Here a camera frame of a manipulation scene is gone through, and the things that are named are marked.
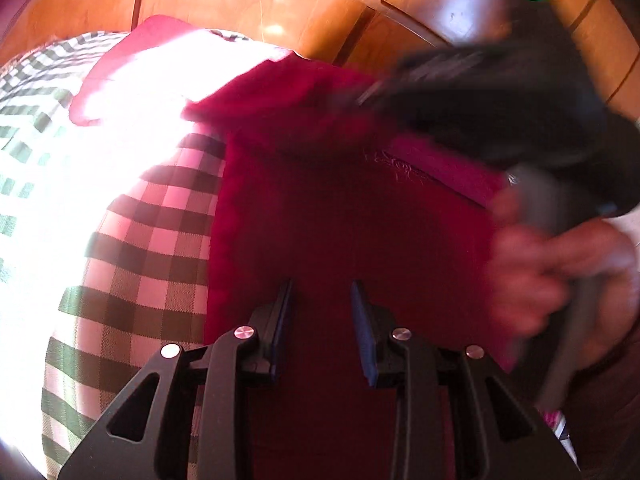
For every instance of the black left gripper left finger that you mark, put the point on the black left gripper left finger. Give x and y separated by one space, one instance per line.
183 415

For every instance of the orange wooden wardrobe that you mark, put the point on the orange wooden wardrobe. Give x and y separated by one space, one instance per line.
368 34

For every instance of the person's right hand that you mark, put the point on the person's right hand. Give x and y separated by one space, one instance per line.
532 271

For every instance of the green white checkered bedsheet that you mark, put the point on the green white checkered bedsheet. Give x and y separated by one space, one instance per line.
107 197

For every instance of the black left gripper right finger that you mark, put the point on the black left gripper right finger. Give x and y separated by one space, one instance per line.
458 414

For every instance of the red cloth garment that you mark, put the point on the red cloth garment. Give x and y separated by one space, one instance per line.
315 197

